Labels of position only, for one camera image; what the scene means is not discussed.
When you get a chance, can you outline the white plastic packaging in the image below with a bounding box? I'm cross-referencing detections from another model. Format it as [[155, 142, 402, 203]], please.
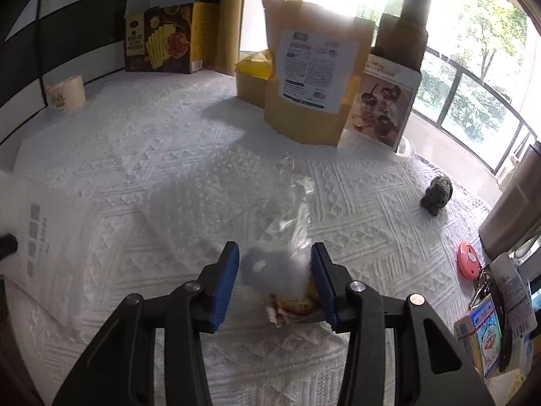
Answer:
[[1, 172, 99, 331]]

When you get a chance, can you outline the black biscuit wrapper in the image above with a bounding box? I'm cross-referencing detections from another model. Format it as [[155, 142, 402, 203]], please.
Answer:
[[266, 279, 325, 327]]

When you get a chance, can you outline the clear bubble wrap sheet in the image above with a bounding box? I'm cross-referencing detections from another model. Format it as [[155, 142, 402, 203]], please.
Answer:
[[141, 145, 315, 297]]

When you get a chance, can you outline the pink round object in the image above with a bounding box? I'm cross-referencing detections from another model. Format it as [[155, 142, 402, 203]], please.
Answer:
[[456, 241, 481, 280]]

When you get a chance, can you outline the playing card deck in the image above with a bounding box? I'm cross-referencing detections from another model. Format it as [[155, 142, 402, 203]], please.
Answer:
[[453, 295, 501, 379]]

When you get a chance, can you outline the small dark figurine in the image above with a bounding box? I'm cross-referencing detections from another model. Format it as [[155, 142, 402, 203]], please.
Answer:
[[420, 175, 453, 216]]

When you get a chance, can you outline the white cartoon mug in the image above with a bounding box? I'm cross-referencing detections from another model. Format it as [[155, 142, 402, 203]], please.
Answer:
[[45, 75, 86, 113]]

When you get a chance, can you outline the white tube bottle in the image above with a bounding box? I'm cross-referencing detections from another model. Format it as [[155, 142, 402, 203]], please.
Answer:
[[491, 253, 537, 339]]

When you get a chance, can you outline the white lace tablecloth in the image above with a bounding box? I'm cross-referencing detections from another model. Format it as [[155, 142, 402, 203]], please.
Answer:
[[6, 71, 488, 403]]

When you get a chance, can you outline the stainless steel tumbler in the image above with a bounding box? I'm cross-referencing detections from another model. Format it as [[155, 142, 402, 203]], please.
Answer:
[[479, 141, 541, 260]]

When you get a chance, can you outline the small brown drink box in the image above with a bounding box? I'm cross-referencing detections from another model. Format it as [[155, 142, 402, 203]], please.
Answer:
[[345, 14, 427, 152]]

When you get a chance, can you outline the kraft paper pouch with label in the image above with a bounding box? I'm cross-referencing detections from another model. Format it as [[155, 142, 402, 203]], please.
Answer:
[[262, 0, 375, 147]]

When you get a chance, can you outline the small cardboard box yellow bag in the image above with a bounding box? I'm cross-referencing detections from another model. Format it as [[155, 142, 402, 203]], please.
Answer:
[[235, 49, 272, 108]]

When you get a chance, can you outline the brown biscuit box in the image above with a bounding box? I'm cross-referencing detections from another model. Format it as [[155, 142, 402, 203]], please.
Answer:
[[124, 0, 221, 74]]

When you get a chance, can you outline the yellow curtain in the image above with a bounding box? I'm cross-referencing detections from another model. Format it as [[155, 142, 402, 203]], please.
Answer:
[[214, 0, 244, 75]]

